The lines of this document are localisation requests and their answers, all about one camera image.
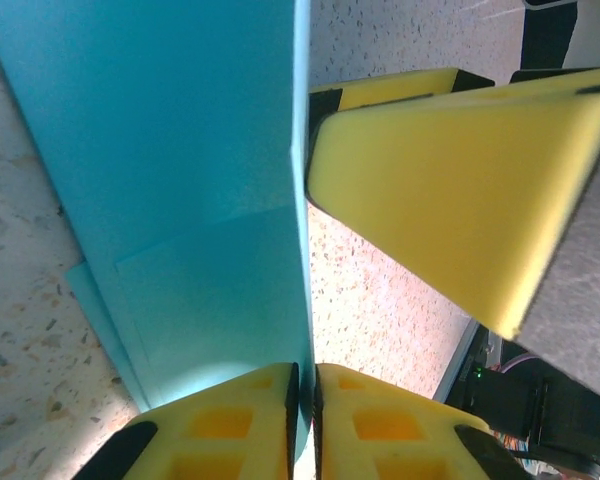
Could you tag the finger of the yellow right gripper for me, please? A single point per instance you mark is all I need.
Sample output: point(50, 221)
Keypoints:
point(400, 87)
point(430, 200)

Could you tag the aluminium base beam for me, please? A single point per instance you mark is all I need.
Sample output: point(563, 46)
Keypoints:
point(457, 357)

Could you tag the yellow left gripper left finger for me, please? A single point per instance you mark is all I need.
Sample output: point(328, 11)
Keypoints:
point(220, 425)

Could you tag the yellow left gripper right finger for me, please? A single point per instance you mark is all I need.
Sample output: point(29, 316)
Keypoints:
point(395, 425)

